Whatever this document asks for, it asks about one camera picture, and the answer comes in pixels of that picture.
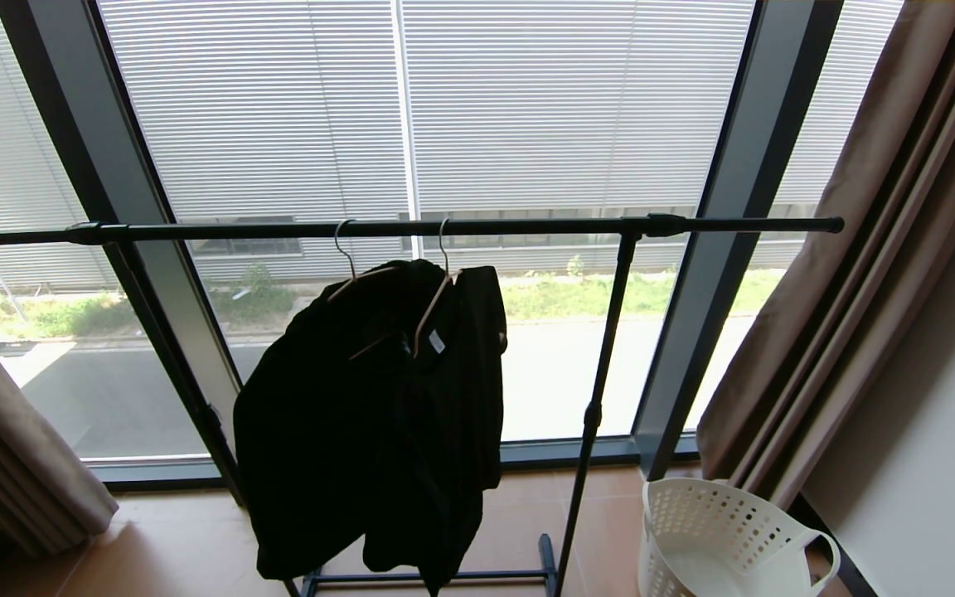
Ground black clothes rack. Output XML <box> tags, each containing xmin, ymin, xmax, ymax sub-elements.
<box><xmin>0</xmin><ymin>214</ymin><xmax>846</xmax><ymax>597</ymax></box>

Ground pink clothes hanger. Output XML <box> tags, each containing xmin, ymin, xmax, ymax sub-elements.
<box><xmin>327</xmin><ymin>220</ymin><xmax>400</xmax><ymax>362</ymax></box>
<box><xmin>411</xmin><ymin>217</ymin><xmax>463</xmax><ymax>359</ymax></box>

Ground black T-shirt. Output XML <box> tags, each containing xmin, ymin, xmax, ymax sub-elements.
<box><xmin>361</xmin><ymin>265</ymin><xmax>509</xmax><ymax>596</ymax></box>

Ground brown curtain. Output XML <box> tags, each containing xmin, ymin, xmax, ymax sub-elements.
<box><xmin>697</xmin><ymin>0</ymin><xmax>955</xmax><ymax>508</ymax></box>
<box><xmin>0</xmin><ymin>298</ymin><xmax>119</xmax><ymax>556</ymax></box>

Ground black shorts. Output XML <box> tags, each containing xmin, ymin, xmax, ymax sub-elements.
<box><xmin>233</xmin><ymin>259</ymin><xmax>445</xmax><ymax>581</ymax></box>

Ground white laundry basket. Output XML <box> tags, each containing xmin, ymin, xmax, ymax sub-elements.
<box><xmin>637</xmin><ymin>477</ymin><xmax>841</xmax><ymax>597</ymax></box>

